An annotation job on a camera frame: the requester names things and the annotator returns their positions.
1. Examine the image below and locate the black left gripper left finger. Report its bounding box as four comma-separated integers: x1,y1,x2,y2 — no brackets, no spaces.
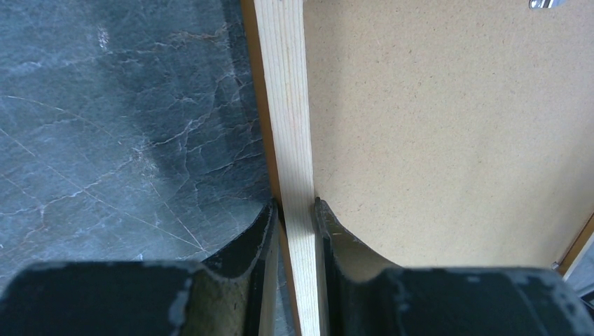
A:
1,201,279,335

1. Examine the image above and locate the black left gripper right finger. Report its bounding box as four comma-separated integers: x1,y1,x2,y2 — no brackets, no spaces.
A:
315,199,593,335

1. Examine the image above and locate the brown backing board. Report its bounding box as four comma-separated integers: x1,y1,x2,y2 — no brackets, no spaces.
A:
302,0,594,270

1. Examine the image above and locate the wooden picture frame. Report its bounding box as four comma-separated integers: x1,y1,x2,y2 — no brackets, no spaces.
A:
240,0,594,336

